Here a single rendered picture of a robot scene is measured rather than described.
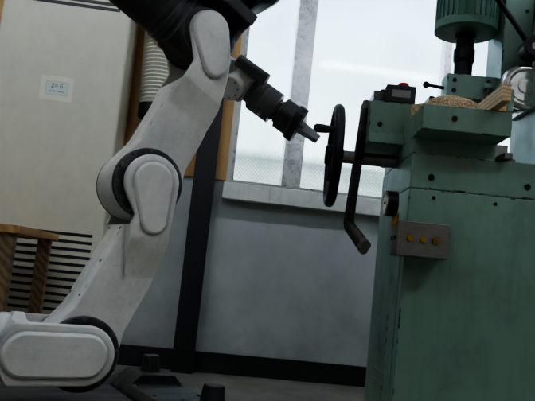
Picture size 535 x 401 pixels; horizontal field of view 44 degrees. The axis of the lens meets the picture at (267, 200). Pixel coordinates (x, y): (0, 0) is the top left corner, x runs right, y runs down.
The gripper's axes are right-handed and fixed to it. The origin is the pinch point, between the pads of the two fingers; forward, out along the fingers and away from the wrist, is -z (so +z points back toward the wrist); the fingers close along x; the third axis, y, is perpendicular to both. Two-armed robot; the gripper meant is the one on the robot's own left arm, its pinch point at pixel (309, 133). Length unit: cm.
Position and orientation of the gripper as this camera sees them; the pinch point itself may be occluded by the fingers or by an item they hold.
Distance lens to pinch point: 175.9
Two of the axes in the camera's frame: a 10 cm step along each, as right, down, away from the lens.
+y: 5.5, -6.8, 4.9
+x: 2.4, -4.3, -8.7
